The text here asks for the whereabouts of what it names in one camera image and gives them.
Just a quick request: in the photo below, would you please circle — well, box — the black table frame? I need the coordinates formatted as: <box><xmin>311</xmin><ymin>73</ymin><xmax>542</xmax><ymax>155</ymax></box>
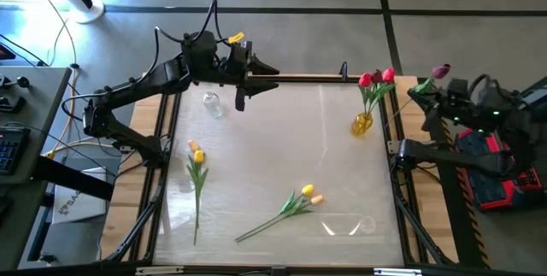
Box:
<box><xmin>104</xmin><ymin>73</ymin><xmax>456</xmax><ymax>268</ymax></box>

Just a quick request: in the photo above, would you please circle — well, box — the clear glass vase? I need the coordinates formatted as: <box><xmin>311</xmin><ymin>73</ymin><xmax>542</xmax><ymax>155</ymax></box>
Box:
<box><xmin>203</xmin><ymin>91</ymin><xmax>224</xmax><ymax>119</ymax></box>

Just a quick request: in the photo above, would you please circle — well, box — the grey desk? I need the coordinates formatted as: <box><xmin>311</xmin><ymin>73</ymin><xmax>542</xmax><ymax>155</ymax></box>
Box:
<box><xmin>0</xmin><ymin>66</ymin><xmax>73</xmax><ymax>271</ymax></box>

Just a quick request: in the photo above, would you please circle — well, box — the black joystick knob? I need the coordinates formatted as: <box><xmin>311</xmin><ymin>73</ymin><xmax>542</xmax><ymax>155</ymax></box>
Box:
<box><xmin>0</xmin><ymin>74</ymin><xmax>32</xmax><ymax>90</ymax></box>

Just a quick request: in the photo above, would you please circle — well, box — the black diagonal beam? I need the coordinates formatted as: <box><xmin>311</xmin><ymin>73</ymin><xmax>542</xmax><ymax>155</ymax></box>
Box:
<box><xmin>32</xmin><ymin>156</ymin><xmax>115</xmax><ymax>203</ymax></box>

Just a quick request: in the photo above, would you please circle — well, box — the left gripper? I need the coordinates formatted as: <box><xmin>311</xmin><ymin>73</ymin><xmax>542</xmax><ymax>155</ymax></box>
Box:
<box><xmin>220</xmin><ymin>40</ymin><xmax>281</xmax><ymax>113</ymax></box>

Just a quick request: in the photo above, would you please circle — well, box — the yellow cable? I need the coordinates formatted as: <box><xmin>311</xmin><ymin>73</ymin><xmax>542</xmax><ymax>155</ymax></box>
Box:
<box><xmin>23</xmin><ymin>0</ymin><xmax>123</xmax><ymax>160</ymax></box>

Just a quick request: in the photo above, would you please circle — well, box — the silver metal bracket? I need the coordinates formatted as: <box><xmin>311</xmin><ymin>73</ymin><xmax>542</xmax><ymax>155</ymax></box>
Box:
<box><xmin>135</xmin><ymin>266</ymin><xmax>185</xmax><ymax>276</ymax></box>
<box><xmin>373</xmin><ymin>267</ymin><xmax>422</xmax><ymax>276</ymax></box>

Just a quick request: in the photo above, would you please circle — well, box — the dark red tulip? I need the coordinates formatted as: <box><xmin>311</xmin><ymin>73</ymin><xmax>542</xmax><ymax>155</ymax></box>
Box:
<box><xmin>368</xmin><ymin>68</ymin><xmax>384</xmax><ymax>117</ymax></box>
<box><xmin>385</xmin><ymin>63</ymin><xmax>451</xmax><ymax>128</ymax></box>

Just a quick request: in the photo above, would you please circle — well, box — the red black power unit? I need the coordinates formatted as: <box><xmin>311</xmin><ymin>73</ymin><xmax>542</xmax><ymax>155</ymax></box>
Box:
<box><xmin>455</xmin><ymin>128</ymin><xmax>544</xmax><ymax>213</ymax></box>

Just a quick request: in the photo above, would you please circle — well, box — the black backlit keyboard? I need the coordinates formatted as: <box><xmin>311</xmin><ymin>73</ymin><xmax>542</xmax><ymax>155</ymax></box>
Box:
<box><xmin>0</xmin><ymin>126</ymin><xmax>32</xmax><ymax>176</ymax></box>

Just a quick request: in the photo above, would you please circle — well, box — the glossy white table sheet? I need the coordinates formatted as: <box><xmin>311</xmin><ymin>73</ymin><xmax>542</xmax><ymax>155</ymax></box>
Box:
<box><xmin>152</xmin><ymin>79</ymin><xmax>406</xmax><ymax>267</ymax></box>

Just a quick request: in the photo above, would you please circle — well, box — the black stand with hazard tape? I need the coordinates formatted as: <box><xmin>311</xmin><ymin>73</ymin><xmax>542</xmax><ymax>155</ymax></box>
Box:
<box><xmin>421</xmin><ymin>77</ymin><xmax>492</xmax><ymax>268</ymax></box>

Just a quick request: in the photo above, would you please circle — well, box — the yellow glass vase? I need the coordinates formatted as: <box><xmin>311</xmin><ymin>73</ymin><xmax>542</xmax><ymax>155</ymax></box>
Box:
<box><xmin>350</xmin><ymin>112</ymin><xmax>373</xmax><ymax>138</ymax></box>

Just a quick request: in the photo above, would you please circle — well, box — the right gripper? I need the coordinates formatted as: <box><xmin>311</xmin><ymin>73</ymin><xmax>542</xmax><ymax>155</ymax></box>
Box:
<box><xmin>408</xmin><ymin>78</ymin><xmax>475</xmax><ymax>132</ymax></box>

